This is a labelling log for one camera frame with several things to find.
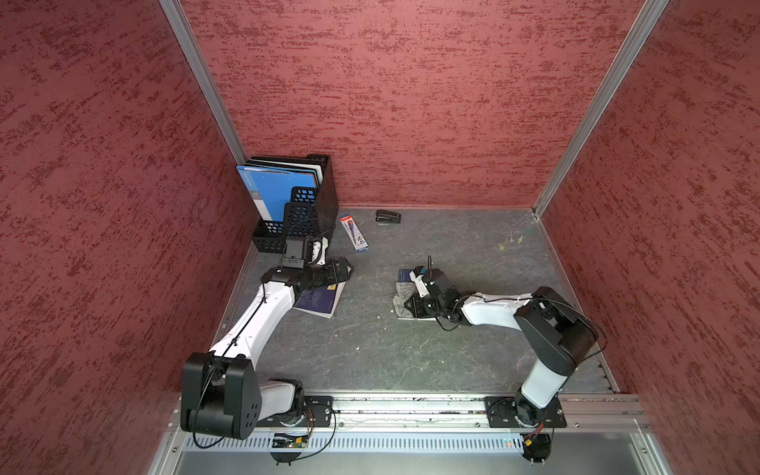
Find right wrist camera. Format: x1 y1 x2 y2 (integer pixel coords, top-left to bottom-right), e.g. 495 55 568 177
409 268 429 298

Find navy book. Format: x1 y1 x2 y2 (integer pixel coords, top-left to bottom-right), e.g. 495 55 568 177
294 282 346 319
396 269 437 322

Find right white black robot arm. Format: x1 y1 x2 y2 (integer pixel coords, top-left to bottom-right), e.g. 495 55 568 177
400 264 601 431

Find blue folder in organizer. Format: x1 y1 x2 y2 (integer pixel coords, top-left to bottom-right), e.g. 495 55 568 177
237 165 320 222

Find dark folders in organizer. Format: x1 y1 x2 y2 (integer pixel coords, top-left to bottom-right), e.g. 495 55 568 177
245 156 326 185

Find aluminium mounting rail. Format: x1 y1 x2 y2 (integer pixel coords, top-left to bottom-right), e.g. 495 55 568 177
180 392 651 439

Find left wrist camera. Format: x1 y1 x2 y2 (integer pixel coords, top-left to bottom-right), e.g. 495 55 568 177
280 237 329 269

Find grey striped wiping cloth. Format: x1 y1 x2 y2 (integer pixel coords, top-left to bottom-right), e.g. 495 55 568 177
392 282 417 320

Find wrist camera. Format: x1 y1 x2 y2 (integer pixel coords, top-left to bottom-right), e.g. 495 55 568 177
280 237 329 269
409 268 429 298

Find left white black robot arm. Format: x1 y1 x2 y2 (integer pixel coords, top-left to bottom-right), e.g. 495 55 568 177
180 257 353 439

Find pencil box white blue red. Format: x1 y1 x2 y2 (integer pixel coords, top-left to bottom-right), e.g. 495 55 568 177
340 215 369 253

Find black mesh file organizer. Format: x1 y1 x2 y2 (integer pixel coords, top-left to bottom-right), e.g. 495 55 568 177
247 154 338 253

